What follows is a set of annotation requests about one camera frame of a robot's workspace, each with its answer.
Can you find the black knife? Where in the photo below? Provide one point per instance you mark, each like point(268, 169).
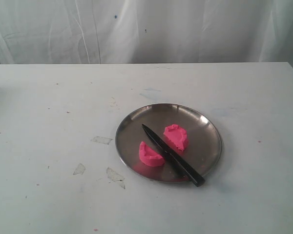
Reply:
point(175, 159)

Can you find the clear tape piece upper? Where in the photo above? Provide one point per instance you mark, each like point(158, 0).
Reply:
point(101, 140)

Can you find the clear tape piece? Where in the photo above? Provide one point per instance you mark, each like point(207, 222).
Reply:
point(101, 140)
point(80, 169)
point(115, 177)

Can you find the round steel plate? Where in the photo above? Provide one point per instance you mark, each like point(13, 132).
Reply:
point(204, 141)

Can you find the clear tape piece lower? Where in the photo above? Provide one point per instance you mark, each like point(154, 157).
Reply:
point(115, 177)

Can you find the clear tape piece left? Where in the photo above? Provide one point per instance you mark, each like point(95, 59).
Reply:
point(80, 169)

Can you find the white backdrop curtain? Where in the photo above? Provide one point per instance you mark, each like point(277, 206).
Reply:
point(145, 31)

